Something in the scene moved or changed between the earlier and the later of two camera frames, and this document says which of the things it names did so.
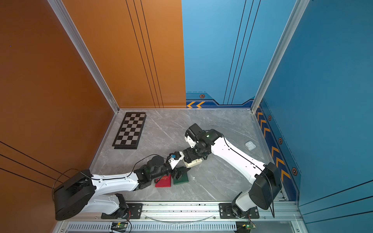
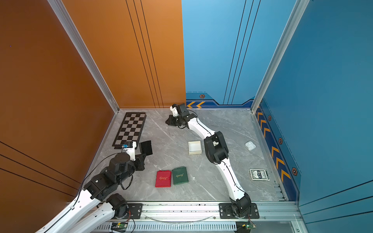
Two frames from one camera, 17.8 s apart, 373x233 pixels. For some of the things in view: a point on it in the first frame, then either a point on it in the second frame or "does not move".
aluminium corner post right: (297, 13) does not move
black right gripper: (189, 156) → (171, 122)
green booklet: (183, 179) does not move
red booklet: (164, 182) does not move
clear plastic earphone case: (250, 145) does not move
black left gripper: (179, 174) → (140, 160)
